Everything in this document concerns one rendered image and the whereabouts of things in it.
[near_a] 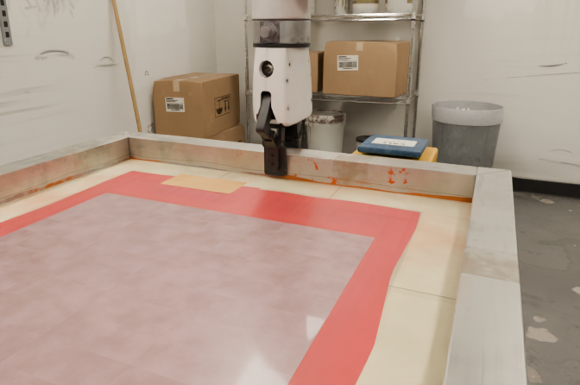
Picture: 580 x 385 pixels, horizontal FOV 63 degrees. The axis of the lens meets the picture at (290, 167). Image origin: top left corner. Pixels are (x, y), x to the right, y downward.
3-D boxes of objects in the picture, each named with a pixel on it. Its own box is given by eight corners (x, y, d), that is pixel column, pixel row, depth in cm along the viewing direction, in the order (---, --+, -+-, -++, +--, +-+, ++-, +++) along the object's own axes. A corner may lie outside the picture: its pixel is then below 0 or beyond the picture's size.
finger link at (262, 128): (258, 112, 57) (268, 147, 60) (280, 74, 62) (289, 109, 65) (249, 111, 57) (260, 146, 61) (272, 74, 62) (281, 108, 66)
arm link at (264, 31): (293, 19, 55) (293, 44, 56) (318, 20, 63) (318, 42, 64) (236, 20, 58) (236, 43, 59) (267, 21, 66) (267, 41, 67)
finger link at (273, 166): (277, 131, 60) (278, 182, 62) (287, 127, 63) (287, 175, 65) (255, 129, 61) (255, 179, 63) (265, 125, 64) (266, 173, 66)
